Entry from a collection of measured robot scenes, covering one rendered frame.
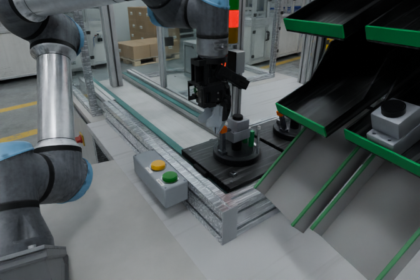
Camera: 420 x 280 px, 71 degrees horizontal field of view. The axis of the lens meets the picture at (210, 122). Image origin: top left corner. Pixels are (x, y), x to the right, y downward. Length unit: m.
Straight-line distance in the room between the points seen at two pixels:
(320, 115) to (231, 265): 0.38
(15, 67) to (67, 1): 5.28
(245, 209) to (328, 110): 0.32
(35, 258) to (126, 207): 0.37
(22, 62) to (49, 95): 5.17
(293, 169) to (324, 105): 0.17
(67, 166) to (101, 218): 0.18
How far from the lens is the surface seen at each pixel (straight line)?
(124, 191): 0.95
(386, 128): 0.48
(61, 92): 0.86
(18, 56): 5.99
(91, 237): 0.83
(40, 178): 0.73
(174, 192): 0.78
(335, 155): 0.66
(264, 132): 1.02
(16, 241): 0.65
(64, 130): 0.82
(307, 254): 0.77
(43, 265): 0.58
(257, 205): 0.77
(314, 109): 0.59
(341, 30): 0.48
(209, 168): 0.81
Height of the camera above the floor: 1.41
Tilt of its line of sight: 24 degrees down
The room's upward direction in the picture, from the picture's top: straight up
